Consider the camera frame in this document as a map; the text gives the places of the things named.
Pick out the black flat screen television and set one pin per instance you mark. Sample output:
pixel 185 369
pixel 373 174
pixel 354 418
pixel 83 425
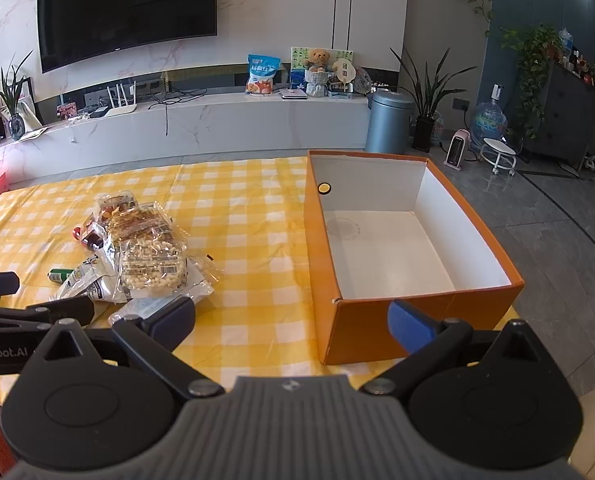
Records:
pixel 127 5

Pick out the blue-grey trash can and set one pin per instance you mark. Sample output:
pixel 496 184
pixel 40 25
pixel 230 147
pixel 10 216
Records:
pixel 388 122

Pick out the orange cardboard box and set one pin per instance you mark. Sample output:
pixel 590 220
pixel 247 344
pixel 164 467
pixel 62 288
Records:
pixel 357 330

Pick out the dark bottle with red cap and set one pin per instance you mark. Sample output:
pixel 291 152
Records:
pixel 93 240

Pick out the grey cabinet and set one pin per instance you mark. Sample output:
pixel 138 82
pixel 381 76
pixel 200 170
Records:
pixel 562 110

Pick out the long-leaf plant in black pot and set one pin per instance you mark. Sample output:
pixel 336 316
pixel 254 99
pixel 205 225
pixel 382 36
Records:
pixel 423 132

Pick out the round paper hand fan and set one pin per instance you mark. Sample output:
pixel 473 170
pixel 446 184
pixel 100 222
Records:
pixel 341 71

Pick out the clear crinkled plastic packet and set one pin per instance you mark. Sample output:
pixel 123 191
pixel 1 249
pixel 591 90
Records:
pixel 202 280

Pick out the brown teddy bear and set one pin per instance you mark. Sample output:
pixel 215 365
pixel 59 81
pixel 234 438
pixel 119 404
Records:
pixel 318 59

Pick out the yellow checkered tablecloth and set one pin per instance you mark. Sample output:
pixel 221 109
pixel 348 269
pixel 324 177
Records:
pixel 257 240

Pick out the blue snack bag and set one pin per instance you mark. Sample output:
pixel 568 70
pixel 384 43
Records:
pixel 263 75

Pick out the blue-edged cracker packet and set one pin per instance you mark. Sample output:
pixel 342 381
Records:
pixel 142 225

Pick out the small pink photo card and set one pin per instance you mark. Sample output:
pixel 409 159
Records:
pixel 67 110

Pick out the wrapped grey flower basket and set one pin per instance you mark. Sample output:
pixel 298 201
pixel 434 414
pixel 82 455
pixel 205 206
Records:
pixel 317 84

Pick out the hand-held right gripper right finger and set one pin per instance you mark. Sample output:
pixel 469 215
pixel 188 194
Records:
pixel 407 327

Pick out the round patterned plate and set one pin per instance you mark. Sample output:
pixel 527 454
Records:
pixel 362 80

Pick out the white router with antennas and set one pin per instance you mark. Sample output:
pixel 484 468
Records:
pixel 122 107

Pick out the clear puffed rice bar packet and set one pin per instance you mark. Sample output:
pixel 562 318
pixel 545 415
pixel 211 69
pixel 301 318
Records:
pixel 152 265

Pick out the loose papers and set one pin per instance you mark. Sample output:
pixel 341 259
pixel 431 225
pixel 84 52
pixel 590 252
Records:
pixel 29 134

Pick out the white snack packet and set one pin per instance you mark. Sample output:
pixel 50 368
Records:
pixel 132 307

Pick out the white marble television console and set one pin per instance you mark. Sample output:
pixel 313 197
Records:
pixel 227 125

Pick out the green plant in glass vase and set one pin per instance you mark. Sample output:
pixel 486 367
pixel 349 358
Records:
pixel 14 122

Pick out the dark wall outlet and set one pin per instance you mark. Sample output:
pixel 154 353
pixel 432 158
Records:
pixel 461 104

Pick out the black picture frame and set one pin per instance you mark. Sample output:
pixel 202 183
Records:
pixel 27 95

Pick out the pink and white heater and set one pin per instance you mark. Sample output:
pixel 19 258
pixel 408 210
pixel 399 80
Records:
pixel 458 149

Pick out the green sausage stick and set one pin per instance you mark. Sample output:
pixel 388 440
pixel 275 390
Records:
pixel 59 276

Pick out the green picture board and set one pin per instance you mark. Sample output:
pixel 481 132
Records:
pixel 297 62

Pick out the clear mixed nut packet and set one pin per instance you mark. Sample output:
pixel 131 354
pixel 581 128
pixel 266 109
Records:
pixel 114 207

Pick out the white round stool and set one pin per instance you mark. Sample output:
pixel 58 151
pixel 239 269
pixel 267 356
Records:
pixel 500 146

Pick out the blue water jug with pump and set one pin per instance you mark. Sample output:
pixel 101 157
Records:
pixel 487 122

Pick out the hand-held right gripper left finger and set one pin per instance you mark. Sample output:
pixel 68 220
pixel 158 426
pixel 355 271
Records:
pixel 177 317

